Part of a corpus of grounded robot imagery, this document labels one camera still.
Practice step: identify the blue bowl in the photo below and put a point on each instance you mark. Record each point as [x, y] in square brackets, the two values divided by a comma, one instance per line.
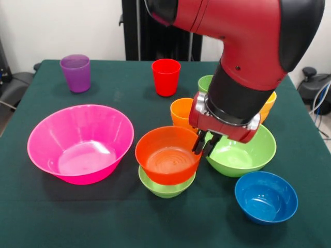
[266, 201]

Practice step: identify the yellow cup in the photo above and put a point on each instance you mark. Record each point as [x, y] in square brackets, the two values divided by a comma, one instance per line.
[267, 108]

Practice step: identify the black wheeled base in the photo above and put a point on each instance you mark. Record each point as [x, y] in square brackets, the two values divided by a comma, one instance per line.
[15, 87]
[310, 87]

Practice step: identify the red cup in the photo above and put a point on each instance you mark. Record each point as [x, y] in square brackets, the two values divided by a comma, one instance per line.
[165, 80]

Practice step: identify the large green bowl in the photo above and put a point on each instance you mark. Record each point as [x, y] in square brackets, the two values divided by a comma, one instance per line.
[245, 160]

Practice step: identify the red bowl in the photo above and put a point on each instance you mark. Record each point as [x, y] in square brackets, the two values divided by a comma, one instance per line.
[168, 175]

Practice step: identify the orange cup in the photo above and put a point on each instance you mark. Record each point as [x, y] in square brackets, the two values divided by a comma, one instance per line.
[181, 113]

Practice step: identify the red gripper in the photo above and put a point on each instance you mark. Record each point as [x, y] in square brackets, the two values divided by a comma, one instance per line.
[222, 130]

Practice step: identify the small green bowl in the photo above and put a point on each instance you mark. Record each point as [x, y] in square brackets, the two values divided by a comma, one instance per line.
[165, 191]

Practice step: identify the large pink bowl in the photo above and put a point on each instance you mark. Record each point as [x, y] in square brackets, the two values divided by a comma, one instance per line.
[77, 160]

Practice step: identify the purple cup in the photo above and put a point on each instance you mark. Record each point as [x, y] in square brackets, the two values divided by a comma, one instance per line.
[76, 77]

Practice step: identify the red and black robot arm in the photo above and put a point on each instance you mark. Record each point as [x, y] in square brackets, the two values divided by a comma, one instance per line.
[245, 38]

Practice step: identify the dark green tablecloth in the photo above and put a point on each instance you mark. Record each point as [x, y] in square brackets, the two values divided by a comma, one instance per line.
[51, 206]

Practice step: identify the green cup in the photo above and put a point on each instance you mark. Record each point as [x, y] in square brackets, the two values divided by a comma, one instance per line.
[204, 84]

